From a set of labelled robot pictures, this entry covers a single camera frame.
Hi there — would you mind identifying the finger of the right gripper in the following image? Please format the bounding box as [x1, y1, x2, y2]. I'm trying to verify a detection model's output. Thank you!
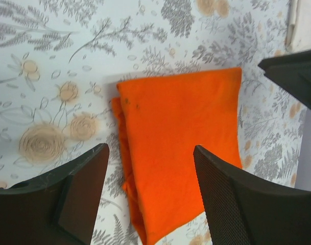
[258, 50, 311, 110]

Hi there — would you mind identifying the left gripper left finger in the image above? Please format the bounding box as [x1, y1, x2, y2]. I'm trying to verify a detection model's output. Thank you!
[0, 143, 109, 244]

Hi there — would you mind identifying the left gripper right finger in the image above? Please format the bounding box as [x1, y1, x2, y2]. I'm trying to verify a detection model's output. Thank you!
[194, 145, 311, 244]

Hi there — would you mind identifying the orange t shirt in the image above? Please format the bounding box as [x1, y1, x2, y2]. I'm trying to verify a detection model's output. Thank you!
[112, 67, 242, 244]

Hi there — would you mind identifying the folded white t shirt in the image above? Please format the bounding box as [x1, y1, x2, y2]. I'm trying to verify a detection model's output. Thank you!
[285, 0, 311, 53]

